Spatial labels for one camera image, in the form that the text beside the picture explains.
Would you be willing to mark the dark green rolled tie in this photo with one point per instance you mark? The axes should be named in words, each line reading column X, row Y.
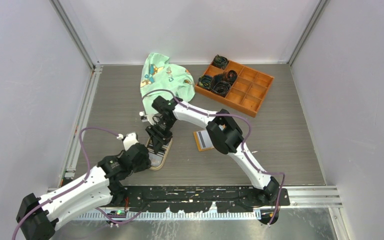
column 220, row 62

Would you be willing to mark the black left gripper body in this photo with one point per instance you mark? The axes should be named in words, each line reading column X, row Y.
column 144, row 165

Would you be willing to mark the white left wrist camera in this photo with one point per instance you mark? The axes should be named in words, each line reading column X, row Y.
column 128, row 140

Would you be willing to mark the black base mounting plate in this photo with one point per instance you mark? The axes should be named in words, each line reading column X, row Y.
column 192, row 199

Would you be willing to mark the light green printed shirt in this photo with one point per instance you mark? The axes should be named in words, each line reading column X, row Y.
column 159, row 77

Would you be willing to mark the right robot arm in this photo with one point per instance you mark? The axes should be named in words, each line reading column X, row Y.
column 225, row 134

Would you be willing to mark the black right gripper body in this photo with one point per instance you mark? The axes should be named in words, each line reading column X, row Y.
column 162, row 128

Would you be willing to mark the orange leather card holder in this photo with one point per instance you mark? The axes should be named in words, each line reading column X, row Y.
column 197, row 143

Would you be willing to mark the grey card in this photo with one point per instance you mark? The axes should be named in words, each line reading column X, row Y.
column 204, row 139

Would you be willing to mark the beige oval card tray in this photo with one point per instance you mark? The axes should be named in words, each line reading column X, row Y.
column 158, row 159

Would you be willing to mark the blue yellow rolled tie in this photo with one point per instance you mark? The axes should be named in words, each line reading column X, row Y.
column 205, row 82

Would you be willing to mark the aluminium front rail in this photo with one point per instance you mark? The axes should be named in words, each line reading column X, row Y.
column 266, row 215

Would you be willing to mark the orange compartment organizer tray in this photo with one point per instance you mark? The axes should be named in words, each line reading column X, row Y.
column 248, row 91

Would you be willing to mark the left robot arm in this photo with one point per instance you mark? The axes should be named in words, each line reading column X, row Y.
column 39, row 217

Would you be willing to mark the black orange rolled tie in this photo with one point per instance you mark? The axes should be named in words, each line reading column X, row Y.
column 230, row 76

